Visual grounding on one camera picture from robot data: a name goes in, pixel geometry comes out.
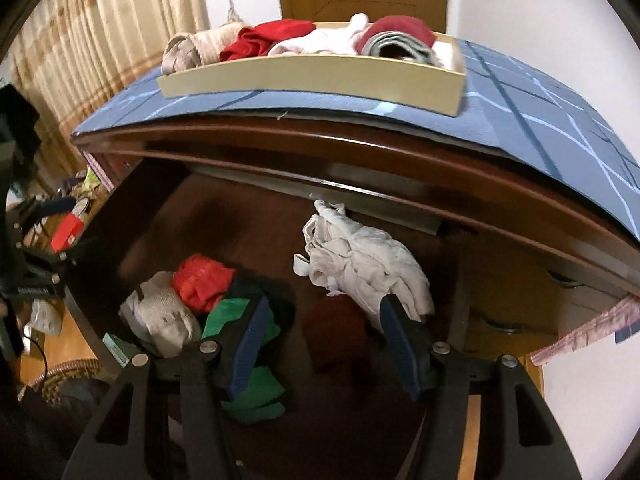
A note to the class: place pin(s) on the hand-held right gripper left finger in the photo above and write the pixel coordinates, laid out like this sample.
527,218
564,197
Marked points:
250,350

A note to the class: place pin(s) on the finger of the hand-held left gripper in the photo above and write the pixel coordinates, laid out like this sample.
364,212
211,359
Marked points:
60,257
55,205

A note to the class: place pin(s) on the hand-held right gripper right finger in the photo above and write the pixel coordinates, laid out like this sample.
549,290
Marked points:
400,350

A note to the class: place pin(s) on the green underwear black band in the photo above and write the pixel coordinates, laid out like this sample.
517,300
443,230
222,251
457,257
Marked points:
260,390

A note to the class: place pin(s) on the dark maroon underwear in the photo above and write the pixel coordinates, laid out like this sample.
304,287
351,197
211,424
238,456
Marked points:
335,330

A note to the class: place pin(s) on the white underwear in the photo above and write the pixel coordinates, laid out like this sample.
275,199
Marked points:
370,260

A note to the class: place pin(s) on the taupe underwear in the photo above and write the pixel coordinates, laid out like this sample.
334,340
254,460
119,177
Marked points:
190,50

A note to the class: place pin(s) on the bright red underwear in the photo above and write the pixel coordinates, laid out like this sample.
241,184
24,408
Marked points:
265,35

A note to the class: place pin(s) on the cream shallow tray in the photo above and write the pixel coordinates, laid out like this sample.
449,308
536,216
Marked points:
310,77

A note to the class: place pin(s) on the pale pink underwear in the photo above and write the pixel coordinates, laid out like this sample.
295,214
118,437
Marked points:
320,42

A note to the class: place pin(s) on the maroon underwear grey waistband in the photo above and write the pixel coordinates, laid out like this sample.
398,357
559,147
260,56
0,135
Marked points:
400,27

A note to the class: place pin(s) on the small wooden drawer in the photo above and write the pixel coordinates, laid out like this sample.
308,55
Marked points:
530,275
480,332

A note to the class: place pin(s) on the red lace underwear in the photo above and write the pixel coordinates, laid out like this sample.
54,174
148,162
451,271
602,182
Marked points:
200,280

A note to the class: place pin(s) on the red box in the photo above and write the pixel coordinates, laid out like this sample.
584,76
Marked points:
67,230

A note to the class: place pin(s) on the yellow green item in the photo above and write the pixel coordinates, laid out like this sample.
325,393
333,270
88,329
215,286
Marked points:
91,180

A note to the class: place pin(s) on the black object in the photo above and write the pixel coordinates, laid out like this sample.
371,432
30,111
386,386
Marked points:
15,125

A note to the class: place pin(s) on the teal box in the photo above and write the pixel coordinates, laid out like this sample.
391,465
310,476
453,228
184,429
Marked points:
117,347

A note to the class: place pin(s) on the wicker basket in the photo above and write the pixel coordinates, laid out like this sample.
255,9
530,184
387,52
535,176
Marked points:
65,380

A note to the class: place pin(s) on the beige patterned curtain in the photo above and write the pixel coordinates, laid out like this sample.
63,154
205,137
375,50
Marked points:
100,50

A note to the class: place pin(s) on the pink floral cloth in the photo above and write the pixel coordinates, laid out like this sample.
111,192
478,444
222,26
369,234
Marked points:
585,332

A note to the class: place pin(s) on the dark wooden dresser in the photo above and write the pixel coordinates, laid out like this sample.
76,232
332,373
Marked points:
350,145

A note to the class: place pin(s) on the blue plaid cloth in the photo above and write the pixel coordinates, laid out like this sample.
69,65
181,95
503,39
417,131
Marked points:
525,120

